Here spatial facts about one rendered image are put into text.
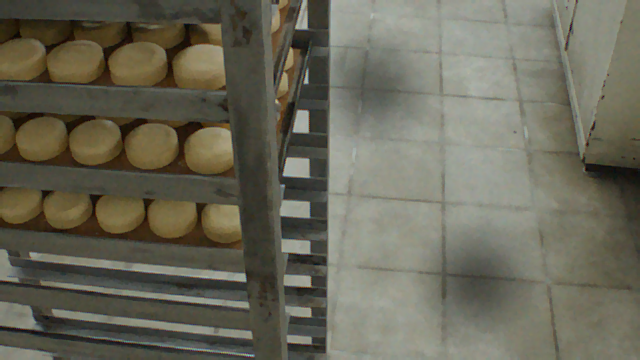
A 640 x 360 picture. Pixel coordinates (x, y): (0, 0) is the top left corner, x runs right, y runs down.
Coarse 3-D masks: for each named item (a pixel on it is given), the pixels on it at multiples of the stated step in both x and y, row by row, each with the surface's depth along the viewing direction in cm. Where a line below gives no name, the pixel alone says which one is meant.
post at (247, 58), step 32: (224, 0) 47; (256, 0) 47; (224, 32) 49; (256, 32) 49; (224, 64) 51; (256, 64) 50; (256, 96) 52; (256, 128) 54; (256, 160) 56; (256, 192) 58; (256, 224) 61; (256, 256) 64; (256, 288) 66; (256, 320) 70; (256, 352) 73
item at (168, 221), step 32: (288, 64) 95; (288, 96) 91; (0, 192) 75; (32, 192) 75; (64, 192) 75; (0, 224) 74; (32, 224) 74; (64, 224) 73; (96, 224) 74; (128, 224) 73; (160, 224) 72; (192, 224) 73; (224, 224) 71
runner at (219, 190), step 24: (0, 168) 65; (24, 168) 64; (48, 168) 64; (72, 168) 63; (96, 168) 63; (72, 192) 65; (96, 192) 65; (120, 192) 65; (144, 192) 64; (168, 192) 64; (192, 192) 64; (216, 192) 63
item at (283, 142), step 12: (300, 48) 100; (300, 60) 98; (300, 72) 95; (300, 84) 91; (300, 96) 91; (288, 108) 89; (288, 120) 87; (288, 132) 84; (276, 144) 84; (288, 144) 83
